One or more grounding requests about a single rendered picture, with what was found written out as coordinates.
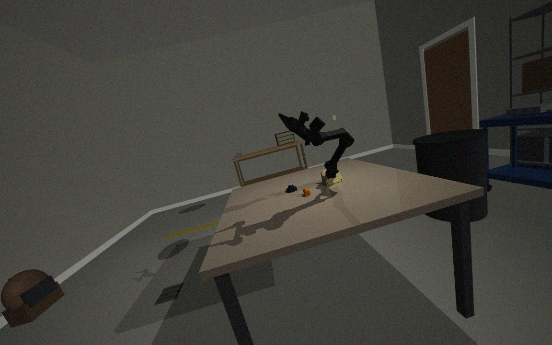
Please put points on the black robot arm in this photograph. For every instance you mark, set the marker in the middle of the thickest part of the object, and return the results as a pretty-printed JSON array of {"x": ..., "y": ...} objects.
[{"x": 317, "y": 138}]

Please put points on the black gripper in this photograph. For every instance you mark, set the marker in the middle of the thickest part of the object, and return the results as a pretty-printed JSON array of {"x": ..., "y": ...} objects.
[{"x": 293, "y": 124}]

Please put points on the black round pedestal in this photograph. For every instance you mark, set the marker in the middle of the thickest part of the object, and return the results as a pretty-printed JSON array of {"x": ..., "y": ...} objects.
[{"x": 291, "y": 188}]

